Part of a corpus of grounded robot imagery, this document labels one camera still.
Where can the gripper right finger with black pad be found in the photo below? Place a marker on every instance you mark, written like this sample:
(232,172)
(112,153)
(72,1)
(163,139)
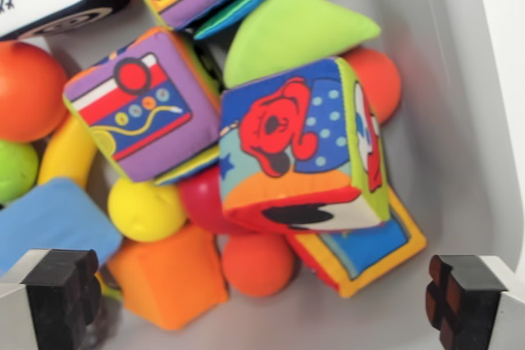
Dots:
(467,305)

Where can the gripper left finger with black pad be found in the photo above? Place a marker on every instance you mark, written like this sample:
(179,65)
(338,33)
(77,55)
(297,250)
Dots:
(61,301)

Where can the fabric cube with red dog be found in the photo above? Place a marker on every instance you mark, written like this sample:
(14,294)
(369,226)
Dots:
(295,149)

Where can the grey plastic bin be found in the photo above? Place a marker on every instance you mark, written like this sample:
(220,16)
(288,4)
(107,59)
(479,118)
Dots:
(451,161)

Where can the yellow green toy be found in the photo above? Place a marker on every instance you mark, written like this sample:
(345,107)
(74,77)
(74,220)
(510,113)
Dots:
(108,286)

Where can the light blue fabric block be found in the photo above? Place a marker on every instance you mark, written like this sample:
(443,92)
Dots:
(53,223)

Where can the yellow bordered blue fabric cube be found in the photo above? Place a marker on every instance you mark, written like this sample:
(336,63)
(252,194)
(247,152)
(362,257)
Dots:
(369,260)

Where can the orange fabric block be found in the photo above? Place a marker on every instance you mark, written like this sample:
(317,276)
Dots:
(168,280)

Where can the yellow rubber ball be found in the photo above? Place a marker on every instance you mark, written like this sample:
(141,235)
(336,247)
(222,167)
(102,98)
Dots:
(143,210)

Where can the green rubber ball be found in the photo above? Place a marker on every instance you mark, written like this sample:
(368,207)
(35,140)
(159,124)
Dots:
(16,169)

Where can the yellow curved toy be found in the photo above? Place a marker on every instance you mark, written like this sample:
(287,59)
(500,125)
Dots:
(65,153)

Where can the dark red ball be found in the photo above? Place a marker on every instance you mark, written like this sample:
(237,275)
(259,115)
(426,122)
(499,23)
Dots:
(201,206)

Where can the orange red rubber ball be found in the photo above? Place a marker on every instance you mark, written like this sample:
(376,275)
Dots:
(258,264)
(381,83)

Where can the purple fabric cube fire truck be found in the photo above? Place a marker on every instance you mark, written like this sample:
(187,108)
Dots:
(143,108)

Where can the lime green fabric triangle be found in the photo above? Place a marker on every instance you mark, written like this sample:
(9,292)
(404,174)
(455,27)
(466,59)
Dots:
(295,34)

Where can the teal blue fabric block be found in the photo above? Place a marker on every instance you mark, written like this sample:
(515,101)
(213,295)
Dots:
(246,5)

